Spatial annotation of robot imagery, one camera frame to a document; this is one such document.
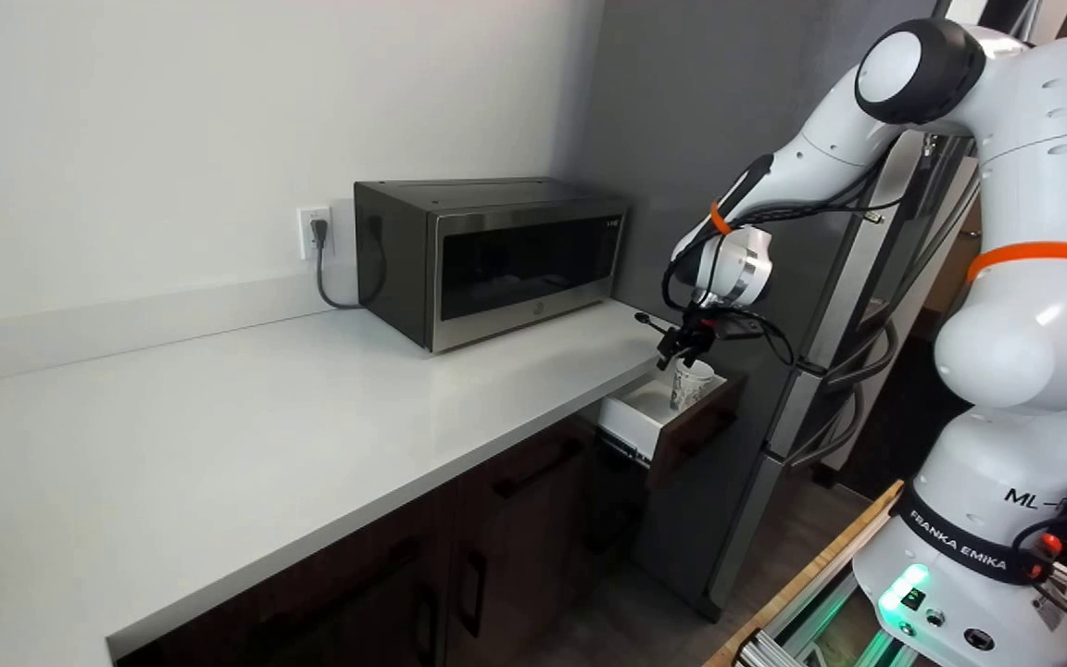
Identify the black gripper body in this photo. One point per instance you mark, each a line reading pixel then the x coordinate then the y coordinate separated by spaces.
pixel 692 332

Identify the patterned paper cup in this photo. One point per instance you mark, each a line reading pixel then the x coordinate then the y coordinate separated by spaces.
pixel 685 386

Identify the wood-front drawer white inside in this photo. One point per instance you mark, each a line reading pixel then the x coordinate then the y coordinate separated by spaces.
pixel 630 429

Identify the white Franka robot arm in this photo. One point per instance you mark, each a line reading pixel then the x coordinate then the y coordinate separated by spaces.
pixel 1038 346

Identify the stainless steel microwave oven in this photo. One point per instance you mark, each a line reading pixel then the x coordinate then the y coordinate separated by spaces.
pixel 497 266

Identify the grey stainless refrigerator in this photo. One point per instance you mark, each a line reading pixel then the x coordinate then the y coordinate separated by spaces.
pixel 733 123

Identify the dark wood base cabinet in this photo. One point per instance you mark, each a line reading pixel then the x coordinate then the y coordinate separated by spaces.
pixel 534 559

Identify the wooden robot cart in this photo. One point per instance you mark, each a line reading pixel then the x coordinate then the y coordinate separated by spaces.
pixel 806 575

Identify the white wall outlet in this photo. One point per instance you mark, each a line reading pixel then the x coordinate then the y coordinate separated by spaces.
pixel 318 236

